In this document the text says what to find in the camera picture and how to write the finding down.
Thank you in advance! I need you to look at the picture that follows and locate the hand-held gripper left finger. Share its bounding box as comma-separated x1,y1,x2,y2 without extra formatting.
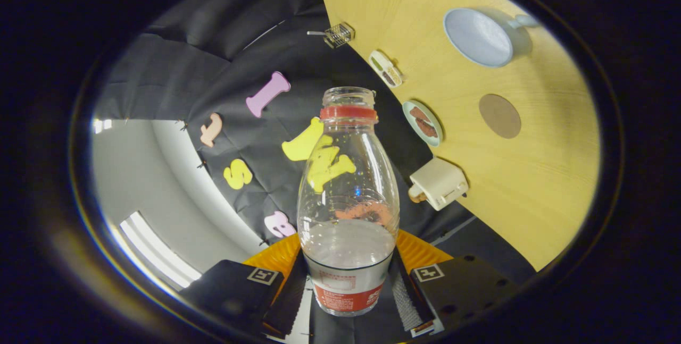
181,232,309,337

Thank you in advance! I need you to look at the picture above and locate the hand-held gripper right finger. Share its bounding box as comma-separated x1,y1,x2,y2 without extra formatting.
391,230,519,338

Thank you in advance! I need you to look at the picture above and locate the clear plastic juice bottle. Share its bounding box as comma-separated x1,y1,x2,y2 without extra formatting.
297,87,400,317

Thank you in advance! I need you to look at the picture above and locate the round brown coaster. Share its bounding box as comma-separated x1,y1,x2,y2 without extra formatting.
479,94,522,139

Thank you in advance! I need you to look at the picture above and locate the white cup with handle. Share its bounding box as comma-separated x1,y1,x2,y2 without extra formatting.
443,7,541,68

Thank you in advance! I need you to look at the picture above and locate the white toy toaster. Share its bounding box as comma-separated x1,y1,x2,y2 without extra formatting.
408,157,469,212

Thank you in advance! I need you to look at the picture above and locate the long ceiling light panel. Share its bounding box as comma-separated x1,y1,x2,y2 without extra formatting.
118,211,203,289

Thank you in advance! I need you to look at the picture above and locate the round plate with meat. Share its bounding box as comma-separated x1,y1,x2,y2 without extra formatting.
402,100,444,147

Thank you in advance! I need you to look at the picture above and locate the wooden table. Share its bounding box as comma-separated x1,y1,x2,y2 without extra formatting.
311,0,602,272

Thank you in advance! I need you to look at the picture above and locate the cream divided food dish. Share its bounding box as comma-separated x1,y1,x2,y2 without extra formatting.
368,50,403,88

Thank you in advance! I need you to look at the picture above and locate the small wire basket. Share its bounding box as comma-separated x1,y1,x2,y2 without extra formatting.
307,22,355,49

